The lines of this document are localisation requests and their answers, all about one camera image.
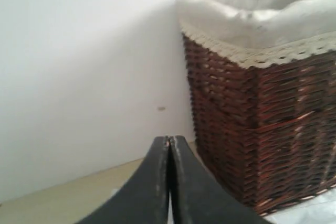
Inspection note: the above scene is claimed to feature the white t-shirt with red print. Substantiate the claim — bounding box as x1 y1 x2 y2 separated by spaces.
110 188 336 224

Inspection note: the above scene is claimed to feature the dark brown wicker basket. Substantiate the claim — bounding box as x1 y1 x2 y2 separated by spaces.
183 36 335 214

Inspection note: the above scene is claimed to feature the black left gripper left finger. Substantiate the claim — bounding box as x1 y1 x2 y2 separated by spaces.
78 136 170 224

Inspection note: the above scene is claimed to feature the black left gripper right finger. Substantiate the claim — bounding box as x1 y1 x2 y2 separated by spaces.
167 136 268 224

